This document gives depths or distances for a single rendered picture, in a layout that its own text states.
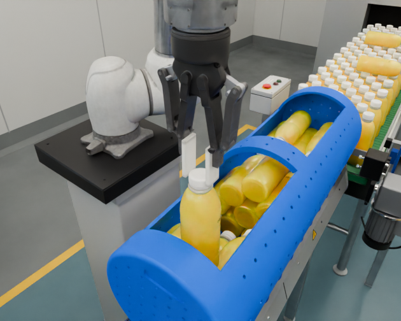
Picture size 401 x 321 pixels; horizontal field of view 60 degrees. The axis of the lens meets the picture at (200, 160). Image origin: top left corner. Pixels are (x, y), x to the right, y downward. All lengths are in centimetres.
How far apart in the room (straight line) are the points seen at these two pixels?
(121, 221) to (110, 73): 47
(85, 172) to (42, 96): 254
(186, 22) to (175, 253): 35
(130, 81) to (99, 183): 31
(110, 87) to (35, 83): 250
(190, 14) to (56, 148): 89
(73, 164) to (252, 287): 71
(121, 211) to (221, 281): 63
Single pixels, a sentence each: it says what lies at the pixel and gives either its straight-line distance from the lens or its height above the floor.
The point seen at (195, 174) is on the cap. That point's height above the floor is 134.
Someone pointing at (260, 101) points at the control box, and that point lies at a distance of 152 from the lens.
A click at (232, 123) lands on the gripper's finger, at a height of 146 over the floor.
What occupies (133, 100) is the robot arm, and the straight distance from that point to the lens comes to 108.
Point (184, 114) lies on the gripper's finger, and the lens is 51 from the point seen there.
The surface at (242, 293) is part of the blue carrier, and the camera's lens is 62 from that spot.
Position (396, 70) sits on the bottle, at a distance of 178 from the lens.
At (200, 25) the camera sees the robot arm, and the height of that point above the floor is 158.
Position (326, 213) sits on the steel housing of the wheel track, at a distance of 125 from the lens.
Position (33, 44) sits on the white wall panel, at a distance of 346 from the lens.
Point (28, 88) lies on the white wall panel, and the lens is 351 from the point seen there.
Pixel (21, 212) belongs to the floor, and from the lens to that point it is 277.
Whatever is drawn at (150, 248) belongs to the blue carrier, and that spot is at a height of 123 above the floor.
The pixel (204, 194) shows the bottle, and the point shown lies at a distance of 56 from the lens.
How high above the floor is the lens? 168
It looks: 34 degrees down
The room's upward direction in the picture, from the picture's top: straight up
